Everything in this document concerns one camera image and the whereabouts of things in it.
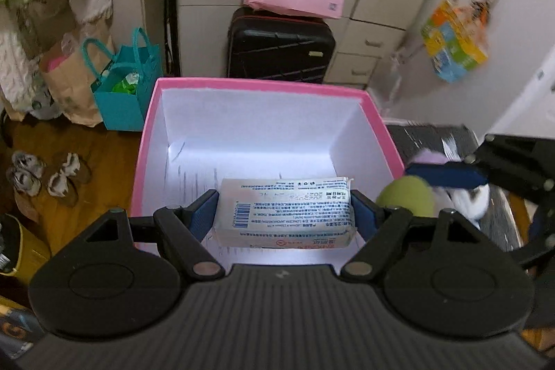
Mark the white brown plush toy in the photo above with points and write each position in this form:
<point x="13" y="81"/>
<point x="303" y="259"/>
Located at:
<point x="472" y="204"/>

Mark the plush slippers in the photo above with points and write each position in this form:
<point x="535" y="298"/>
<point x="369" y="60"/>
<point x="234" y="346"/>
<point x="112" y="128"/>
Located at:
<point x="29" y="174"/>

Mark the pink cardboard box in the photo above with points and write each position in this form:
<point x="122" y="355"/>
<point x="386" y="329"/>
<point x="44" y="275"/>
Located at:
<point x="256" y="116"/>

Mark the white tissue pack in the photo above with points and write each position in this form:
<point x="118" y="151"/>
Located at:
<point x="285" y="213"/>

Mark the teal gift bag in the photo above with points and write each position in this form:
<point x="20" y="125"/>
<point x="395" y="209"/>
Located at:
<point x="123" y="81"/>

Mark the black suitcase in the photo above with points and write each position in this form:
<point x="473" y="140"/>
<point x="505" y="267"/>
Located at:
<point x="267" y="46"/>

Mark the purple plush toy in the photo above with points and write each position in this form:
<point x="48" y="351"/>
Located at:
<point x="427" y="156"/>

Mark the brown paper bag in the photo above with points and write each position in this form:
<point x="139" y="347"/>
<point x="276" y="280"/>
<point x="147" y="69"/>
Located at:
<point x="69" y="78"/>

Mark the colourful hanging bag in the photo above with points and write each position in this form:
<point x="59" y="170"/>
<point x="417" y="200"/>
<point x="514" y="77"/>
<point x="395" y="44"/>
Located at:
<point x="455" y="37"/>

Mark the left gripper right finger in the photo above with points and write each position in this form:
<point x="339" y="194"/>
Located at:
<point x="439" y="275"/>

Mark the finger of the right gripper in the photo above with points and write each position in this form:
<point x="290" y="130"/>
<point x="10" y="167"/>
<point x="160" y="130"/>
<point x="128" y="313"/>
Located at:
<point x="457" y="175"/>

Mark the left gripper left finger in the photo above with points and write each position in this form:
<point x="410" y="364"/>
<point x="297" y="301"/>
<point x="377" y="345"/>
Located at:
<point x="125" y="274"/>

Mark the green sponge ball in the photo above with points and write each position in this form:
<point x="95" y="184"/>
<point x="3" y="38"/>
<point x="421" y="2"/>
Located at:
<point x="411" y="193"/>

